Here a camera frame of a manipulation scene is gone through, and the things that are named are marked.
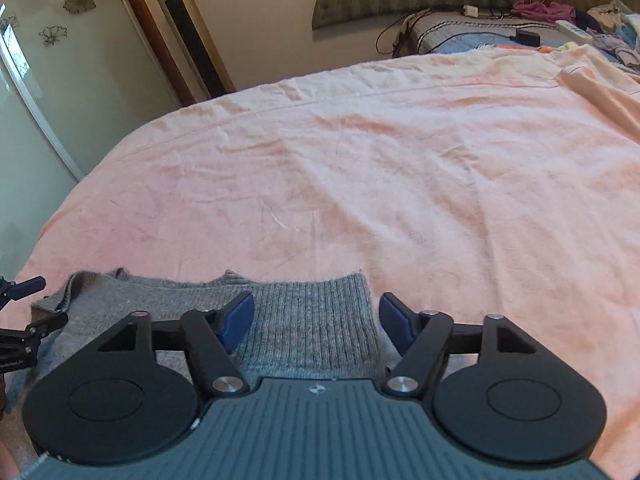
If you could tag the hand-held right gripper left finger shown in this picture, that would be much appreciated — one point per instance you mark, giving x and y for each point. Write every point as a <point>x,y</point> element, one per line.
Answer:
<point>237,320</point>

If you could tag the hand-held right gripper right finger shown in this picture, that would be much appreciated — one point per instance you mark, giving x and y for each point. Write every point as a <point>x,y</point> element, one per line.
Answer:
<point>395,317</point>

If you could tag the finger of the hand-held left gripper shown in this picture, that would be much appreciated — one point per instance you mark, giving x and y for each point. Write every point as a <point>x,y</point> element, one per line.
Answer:
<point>47,324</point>
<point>25,287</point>

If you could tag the grey sweater with navy sleeves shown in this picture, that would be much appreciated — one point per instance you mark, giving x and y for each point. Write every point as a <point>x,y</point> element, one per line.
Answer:
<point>310,325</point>

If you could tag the pile of crumpled clothes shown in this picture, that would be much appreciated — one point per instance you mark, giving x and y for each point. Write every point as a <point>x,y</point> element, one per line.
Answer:
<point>615,35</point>

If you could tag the pink bed sheet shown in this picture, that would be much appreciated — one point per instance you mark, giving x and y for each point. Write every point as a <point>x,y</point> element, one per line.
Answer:
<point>400,185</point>

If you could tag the frosted glass wardrobe door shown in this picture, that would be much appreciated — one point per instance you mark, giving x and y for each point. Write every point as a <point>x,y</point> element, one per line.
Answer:
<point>65,110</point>

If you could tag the gold tower fan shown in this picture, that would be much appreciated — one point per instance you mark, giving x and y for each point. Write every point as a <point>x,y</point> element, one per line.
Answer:
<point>192,30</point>

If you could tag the grey striped pillow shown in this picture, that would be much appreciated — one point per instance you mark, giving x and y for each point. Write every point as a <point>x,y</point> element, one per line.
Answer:
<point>465,27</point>

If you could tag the small black box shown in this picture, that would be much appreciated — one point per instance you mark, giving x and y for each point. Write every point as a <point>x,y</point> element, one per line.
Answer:
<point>527,37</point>

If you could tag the white power adapter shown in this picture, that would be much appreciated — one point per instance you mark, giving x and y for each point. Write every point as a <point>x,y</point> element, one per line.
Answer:
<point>471,10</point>

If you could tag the white remote control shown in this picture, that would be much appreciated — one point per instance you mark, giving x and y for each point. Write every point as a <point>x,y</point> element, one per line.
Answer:
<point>575,31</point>

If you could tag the magenta cloth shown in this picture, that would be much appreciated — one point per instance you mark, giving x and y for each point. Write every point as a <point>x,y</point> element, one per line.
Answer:
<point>542,10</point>

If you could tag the flower wall decal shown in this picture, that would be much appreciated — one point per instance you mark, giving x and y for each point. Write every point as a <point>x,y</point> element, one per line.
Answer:
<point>53,35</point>
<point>80,1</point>

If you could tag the brown wooden door frame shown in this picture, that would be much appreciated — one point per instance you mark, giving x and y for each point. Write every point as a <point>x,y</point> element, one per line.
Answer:
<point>155,35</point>

